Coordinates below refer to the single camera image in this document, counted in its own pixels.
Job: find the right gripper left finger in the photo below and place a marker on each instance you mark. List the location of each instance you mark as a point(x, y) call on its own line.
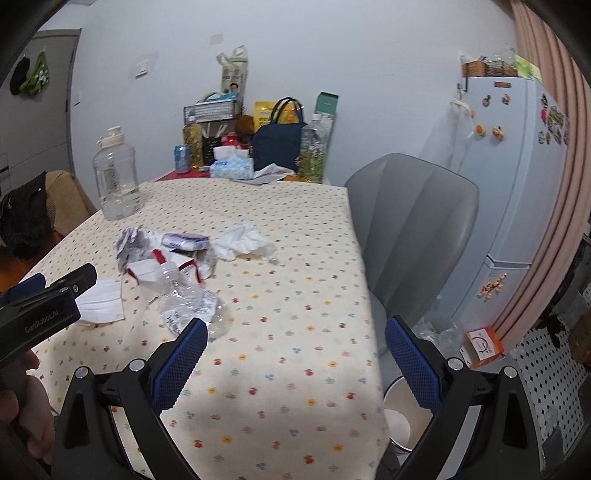
point(87, 443)

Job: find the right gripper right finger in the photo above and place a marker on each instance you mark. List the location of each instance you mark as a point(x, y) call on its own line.
point(503, 443)

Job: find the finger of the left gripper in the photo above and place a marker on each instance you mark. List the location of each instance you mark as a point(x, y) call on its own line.
point(73, 284)
point(27, 287)

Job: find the white face mask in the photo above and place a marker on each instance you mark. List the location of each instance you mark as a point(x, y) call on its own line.
point(102, 303)

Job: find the red white paper carton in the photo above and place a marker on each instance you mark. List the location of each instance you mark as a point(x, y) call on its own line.
point(148, 270)

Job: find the crushed clear plastic bottle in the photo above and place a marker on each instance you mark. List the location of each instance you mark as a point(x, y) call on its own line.
point(180, 302)

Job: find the blue white tissue packet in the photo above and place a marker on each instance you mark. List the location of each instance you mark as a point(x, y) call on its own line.
point(185, 242)

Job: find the white tissue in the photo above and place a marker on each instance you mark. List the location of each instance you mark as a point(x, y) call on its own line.
point(242, 239)

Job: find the beige trash bin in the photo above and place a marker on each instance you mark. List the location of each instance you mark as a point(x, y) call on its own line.
point(406, 419)

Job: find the person's left hand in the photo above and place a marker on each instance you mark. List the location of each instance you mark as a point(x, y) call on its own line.
point(35, 415)

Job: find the black bag on chair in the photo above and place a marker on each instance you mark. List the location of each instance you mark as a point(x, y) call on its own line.
point(25, 223)

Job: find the orange white cardboard box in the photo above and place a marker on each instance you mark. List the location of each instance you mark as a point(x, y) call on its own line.
point(483, 347)

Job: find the white pegboard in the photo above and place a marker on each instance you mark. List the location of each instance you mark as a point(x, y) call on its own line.
point(553, 380)

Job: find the clear plastic bag on floor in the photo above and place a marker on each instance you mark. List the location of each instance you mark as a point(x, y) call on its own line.
point(448, 341)

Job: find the large clear water jug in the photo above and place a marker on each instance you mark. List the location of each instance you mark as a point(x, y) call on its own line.
point(116, 176)

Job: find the blue soda can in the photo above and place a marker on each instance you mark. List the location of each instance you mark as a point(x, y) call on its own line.
point(182, 159)

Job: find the grey door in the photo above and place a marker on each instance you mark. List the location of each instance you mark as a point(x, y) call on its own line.
point(35, 130)

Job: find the dotted cream tablecloth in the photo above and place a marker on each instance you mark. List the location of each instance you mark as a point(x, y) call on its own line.
point(293, 390)

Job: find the blue tissue pack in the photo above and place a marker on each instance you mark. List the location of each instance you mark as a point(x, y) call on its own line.
point(233, 168)

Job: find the grey shell chair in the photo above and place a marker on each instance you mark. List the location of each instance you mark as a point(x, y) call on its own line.
point(413, 220)

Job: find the grey folded cloth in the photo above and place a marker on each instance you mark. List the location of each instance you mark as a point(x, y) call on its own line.
point(269, 174)

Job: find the navy blue tote bag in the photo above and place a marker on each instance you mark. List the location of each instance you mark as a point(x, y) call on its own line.
point(277, 142)

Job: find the beige canvas tote bag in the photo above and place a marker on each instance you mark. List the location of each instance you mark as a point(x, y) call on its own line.
point(234, 68)

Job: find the clear bottle with pickles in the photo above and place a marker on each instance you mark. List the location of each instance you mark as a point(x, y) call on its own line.
point(314, 149)

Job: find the white refrigerator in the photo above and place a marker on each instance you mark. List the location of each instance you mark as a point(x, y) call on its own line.
point(498, 161)

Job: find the green tall box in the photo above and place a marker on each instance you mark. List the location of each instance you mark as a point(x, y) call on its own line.
point(326, 107)

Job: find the white plastic bag on fridge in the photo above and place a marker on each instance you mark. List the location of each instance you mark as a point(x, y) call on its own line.
point(461, 124)

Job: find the wicker basket on fridge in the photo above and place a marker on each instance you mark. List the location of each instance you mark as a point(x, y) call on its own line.
point(483, 66)

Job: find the pink curtain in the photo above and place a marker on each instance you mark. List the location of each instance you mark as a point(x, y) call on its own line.
point(560, 185)

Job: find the wire rack basket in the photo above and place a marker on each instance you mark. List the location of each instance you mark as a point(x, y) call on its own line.
point(211, 111)

